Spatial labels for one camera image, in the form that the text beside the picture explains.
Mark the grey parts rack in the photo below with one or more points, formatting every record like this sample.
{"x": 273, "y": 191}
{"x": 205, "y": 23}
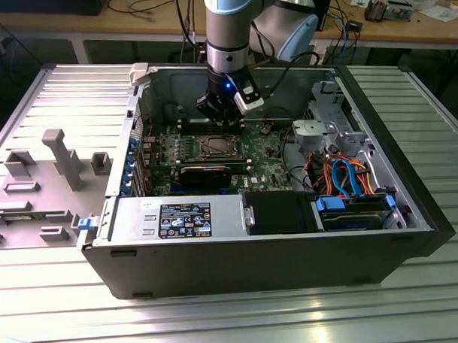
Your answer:
{"x": 46, "y": 208}

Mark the white papers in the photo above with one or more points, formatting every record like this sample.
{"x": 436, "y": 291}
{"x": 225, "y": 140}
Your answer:
{"x": 439, "y": 13}

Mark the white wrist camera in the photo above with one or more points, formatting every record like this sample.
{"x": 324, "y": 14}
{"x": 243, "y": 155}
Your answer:
{"x": 250, "y": 99}

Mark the grey case latch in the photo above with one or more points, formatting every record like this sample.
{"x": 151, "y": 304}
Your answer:
{"x": 139, "y": 73}

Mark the silver drive cage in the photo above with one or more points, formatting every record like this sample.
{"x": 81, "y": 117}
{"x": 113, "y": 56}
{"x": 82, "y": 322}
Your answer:
{"x": 314, "y": 132}

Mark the blue card retention bracket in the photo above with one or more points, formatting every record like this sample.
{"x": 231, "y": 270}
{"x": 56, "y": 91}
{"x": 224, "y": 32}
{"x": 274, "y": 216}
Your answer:
{"x": 127, "y": 171}

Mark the green motherboard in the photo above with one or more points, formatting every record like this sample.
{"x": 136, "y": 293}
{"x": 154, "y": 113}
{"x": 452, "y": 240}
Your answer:
{"x": 266, "y": 166}

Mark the copper heat sink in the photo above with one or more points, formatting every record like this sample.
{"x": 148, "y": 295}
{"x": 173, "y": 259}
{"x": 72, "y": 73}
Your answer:
{"x": 375, "y": 9}

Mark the wooden desk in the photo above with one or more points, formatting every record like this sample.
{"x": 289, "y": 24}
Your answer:
{"x": 133, "y": 17}

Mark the silver power supply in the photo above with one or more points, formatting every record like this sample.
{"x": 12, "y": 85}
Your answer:
{"x": 133, "y": 220}

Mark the black drive bay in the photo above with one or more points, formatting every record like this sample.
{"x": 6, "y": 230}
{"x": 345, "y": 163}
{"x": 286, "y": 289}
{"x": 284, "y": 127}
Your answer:
{"x": 277, "y": 213}

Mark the silver CPU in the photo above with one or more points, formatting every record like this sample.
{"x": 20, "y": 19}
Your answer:
{"x": 219, "y": 146}

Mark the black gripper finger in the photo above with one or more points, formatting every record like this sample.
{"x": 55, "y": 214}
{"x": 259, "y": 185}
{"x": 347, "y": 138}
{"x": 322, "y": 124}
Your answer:
{"x": 237, "y": 120}
{"x": 212, "y": 110}

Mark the hard disk in blue carrier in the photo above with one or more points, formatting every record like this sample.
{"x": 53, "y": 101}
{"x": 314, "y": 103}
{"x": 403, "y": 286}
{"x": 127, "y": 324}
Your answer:
{"x": 351, "y": 218}

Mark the blue plastic clip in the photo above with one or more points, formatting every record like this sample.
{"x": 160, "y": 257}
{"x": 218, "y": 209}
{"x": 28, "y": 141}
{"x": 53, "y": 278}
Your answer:
{"x": 86, "y": 224}

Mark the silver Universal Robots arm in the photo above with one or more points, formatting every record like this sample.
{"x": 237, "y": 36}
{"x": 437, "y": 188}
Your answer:
{"x": 226, "y": 28}

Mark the metal drive unit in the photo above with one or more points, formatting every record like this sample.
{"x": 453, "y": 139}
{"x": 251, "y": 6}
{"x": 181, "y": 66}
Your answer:
{"x": 399, "y": 10}

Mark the black open PC case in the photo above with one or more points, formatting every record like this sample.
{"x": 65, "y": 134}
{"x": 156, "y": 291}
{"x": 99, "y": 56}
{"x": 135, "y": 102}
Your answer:
{"x": 254, "y": 261}

